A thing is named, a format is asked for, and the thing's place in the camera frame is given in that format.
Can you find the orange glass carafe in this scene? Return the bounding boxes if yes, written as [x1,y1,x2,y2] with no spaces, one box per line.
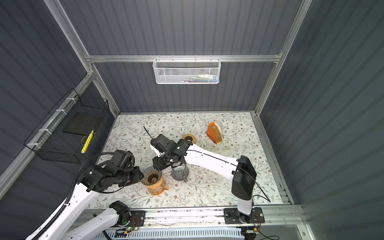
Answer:
[146,177,169,195]

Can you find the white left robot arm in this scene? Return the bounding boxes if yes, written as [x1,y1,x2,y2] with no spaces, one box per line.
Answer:
[27,150,144,240]

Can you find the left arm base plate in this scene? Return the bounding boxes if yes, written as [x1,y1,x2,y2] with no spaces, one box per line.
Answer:
[115,211,146,228]

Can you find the orange coffee filter holder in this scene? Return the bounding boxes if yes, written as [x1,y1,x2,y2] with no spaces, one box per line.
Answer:
[207,122,223,145]

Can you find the grey glass carafe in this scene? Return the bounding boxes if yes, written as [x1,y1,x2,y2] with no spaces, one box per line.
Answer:
[171,164,189,182]

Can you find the markers in white basket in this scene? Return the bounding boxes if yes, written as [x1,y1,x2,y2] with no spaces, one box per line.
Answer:
[178,74,219,84]

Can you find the black wire basket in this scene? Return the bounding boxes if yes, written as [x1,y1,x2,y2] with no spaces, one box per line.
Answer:
[24,92,114,164]

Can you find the floral table mat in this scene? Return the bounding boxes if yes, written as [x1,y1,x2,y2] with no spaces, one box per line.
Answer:
[88,112,284,210]

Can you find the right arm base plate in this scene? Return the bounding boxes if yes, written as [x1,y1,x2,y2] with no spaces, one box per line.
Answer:
[224,207,265,225]

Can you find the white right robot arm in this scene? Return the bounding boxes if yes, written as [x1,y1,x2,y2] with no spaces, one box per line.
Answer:
[150,134,257,216]

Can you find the white wire mesh basket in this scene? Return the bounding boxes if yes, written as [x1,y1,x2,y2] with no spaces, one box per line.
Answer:
[153,58,222,85]

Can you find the black corrugated cable hose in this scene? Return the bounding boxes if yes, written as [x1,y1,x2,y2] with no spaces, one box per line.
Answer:
[29,152,116,240]

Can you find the grey glass dripper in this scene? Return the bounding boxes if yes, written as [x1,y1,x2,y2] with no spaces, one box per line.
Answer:
[141,166,163,186]

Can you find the yellow green striped stick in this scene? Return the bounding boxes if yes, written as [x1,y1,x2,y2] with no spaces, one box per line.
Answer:
[81,130,95,154]

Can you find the black flat box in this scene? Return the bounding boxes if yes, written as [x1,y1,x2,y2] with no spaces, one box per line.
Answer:
[63,113,104,136]

